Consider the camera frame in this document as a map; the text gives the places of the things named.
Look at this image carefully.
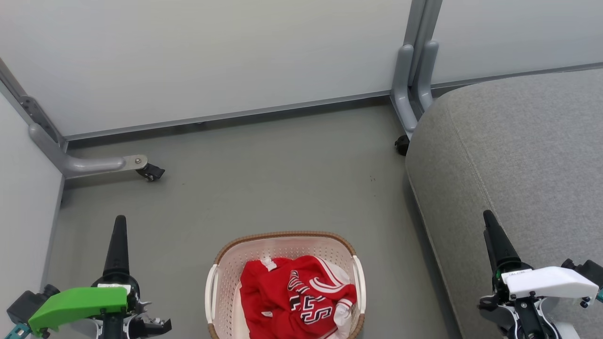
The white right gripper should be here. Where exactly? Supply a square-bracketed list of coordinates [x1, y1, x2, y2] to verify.
[478, 210, 600, 339]

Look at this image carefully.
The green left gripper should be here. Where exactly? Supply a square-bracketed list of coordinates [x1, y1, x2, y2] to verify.
[27, 216, 172, 339]

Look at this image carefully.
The red lettered jersey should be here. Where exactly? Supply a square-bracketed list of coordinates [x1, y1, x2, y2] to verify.
[283, 256, 357, 339]

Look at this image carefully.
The grey fabric sofa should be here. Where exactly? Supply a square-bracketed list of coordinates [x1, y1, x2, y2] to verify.
[405, 68, 603, 339]

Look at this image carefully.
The grey partition foot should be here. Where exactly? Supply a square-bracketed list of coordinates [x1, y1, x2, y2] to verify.
[28, 123, 148, 179]
[391, 44, 418, 140]
[416, 40, 440, 113]

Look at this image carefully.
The white perforated laundry basket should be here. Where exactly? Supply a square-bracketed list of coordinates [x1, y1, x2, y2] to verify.
[205, 231, 367, 339]

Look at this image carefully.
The teal plug left cable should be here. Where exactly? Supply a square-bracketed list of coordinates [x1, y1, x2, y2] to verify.
[4, 323, 32, 339]

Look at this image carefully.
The grey partition post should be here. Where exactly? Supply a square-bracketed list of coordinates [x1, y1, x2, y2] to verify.
[403, 0, 443, 85]

